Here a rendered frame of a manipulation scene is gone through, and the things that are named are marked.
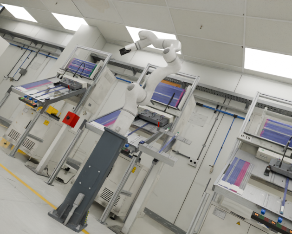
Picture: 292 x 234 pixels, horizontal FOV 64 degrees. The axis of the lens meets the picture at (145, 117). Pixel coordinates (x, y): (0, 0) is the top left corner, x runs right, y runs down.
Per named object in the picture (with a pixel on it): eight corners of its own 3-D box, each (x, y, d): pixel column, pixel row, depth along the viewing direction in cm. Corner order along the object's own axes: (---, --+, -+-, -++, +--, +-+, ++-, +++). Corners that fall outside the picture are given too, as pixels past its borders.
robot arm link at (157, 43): (159, 34, 193) (134, 33, 213) (165, 51, 203) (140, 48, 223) (166, 29, 197) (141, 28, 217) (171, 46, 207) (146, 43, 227)
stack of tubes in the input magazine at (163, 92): (175, 107, 276) (184, 88, 282) (140, 95, 300) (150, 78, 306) (177, 112, 287) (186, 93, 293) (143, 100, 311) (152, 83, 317)
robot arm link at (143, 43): (138, 41, 213) (141, 50, 219) (151, 35, 213) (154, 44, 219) (136, 38, 220) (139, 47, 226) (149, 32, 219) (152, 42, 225)
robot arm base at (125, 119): (126, 137, 171) (138, 116, 175) (104, 126, 174) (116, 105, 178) (128, 141, 189) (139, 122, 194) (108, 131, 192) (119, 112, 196)
